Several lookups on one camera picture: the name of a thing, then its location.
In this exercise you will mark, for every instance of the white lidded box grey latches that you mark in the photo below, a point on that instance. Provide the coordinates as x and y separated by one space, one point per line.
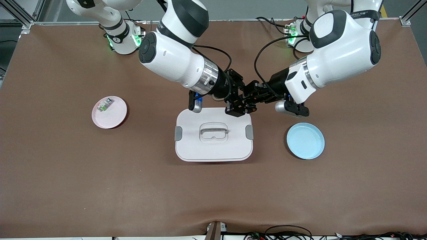
213 150

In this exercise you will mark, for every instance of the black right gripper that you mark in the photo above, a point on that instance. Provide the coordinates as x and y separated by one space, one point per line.
223 87

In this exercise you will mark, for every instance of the green white switch block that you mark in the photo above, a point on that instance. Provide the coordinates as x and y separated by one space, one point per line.
104 106

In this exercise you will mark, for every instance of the aluminium frame profile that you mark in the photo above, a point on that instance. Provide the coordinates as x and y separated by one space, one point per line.
29 24
405 21

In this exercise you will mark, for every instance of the pink round plate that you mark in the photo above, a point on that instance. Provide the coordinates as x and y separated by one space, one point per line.
113 120

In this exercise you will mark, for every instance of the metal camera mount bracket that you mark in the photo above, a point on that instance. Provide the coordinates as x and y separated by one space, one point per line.
215 231

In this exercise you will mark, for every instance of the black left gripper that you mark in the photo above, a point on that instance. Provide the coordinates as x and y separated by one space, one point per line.
276 82

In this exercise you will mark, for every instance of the metal table edge rail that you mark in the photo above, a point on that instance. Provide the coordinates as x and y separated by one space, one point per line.
233 20

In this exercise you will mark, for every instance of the light blue round plate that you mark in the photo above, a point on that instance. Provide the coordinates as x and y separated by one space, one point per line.
305 141

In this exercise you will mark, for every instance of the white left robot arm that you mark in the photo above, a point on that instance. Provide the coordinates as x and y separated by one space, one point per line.
340 50

